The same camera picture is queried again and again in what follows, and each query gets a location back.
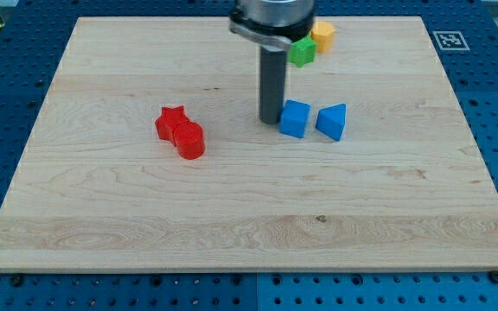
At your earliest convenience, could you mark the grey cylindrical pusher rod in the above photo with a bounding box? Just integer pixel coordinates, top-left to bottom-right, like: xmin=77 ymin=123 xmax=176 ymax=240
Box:
xmin=259 ymin=47 xmax=287 ymax=124

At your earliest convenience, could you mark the green star block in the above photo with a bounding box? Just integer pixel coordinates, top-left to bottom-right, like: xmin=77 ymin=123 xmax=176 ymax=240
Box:
xmin=288 ymin=35 xmax=317 ymax=67

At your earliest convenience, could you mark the red star block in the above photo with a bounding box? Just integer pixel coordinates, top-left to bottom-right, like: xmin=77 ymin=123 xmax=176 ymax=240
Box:
xmin=155 ymin=105 xmax=189 ymax=146

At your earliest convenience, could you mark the yellow hexagon block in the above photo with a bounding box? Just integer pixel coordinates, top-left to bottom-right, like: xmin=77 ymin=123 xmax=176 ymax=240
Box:
xmin=311 ymin=21 xmax=335 ymax=54

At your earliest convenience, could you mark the blue cube block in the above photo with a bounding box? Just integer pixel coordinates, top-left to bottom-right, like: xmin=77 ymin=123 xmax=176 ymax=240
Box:
xmin=279 ymin=100 xmax=310 ymax=138

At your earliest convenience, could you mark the blue triangle block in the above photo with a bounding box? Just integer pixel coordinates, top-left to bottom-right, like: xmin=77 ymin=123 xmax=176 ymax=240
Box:
xmin=315 ymin=104 xmax=347 ymax=142

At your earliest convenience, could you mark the red cylinder block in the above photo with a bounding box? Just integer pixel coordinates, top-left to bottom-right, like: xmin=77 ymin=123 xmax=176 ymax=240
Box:
xmin=173 ymin=122 xmax=205 ymax=160

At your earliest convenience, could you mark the wooden board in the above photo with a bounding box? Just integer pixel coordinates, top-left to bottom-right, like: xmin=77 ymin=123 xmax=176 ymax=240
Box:
xmin=0 ymin=16 xmax=498 ymax=273

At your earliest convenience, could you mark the white fiducial marker tag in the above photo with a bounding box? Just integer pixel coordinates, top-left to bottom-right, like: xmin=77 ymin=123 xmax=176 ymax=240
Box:
xmin=433 ymin=30 xmax=469 ymax=51

